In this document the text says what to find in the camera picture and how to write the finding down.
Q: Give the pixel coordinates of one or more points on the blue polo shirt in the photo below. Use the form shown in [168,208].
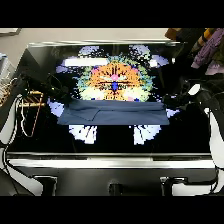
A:
[120,113]

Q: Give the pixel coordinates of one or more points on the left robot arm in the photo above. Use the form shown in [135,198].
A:
[8,126]

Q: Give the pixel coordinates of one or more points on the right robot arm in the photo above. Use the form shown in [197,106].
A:
[216,140]

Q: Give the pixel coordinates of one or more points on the purple garment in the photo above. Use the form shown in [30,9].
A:
[208,50]

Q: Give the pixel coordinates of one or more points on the heap of clothes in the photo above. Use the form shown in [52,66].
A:
[186,35]

